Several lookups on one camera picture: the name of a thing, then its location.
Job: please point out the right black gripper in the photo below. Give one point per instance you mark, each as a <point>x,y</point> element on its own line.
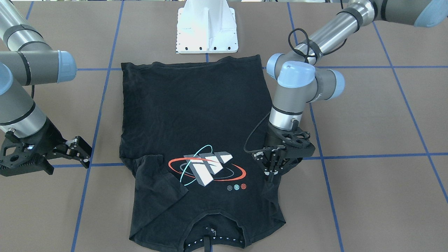
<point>50,135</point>

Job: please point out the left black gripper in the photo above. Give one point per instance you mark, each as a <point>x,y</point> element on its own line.
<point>271,141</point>

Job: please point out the black printed t-shirt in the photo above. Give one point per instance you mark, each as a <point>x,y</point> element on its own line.
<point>183,132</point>

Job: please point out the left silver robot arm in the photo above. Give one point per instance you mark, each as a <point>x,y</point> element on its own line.
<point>300,82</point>

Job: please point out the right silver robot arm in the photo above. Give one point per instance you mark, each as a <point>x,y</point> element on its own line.
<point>29,61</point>

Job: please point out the brown paper table cover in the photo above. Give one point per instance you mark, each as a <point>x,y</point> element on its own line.
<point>376,183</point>

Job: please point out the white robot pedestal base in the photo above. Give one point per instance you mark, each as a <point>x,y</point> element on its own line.
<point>206,26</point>

